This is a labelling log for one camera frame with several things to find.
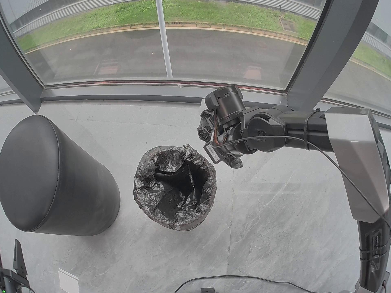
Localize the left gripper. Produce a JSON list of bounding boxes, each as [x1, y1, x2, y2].
[[0, 239, 29, 293]]

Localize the black plastic bag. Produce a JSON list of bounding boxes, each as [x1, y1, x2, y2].
[[133, 144, 217, 231]]

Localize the black plastic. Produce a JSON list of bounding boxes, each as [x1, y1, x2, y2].
[[197, 109, 244, 169]]

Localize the dark grey round chair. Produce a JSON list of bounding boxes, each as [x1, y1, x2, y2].
[[0, 115, 121, 236]]

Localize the window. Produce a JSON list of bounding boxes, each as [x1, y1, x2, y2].
[[0, 0, 391, 127]]

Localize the black cable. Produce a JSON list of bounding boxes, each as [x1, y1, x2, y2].
[[211, 136, 391, 225], [178, 275, 361, 293]]

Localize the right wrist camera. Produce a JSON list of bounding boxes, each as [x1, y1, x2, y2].
[[203, 143, 222, 165]]

